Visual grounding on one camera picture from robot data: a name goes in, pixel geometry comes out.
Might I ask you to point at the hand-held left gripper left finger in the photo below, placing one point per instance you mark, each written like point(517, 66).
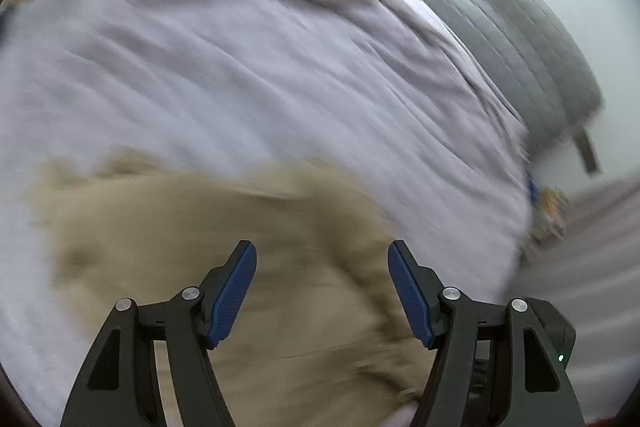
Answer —
point(234, 292)

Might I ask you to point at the lavender bed sheet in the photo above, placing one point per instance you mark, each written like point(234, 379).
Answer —
point(200, 57)

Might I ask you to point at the orange and blue item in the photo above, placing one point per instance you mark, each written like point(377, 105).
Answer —
point(549, 207)

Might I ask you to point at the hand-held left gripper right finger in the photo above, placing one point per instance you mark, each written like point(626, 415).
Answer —
point(411, 294)

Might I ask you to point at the beige padded jacket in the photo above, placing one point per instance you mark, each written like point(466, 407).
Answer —
point(200, 227)

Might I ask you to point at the grey quilted headboard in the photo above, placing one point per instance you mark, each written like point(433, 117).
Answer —
point(510, 32)

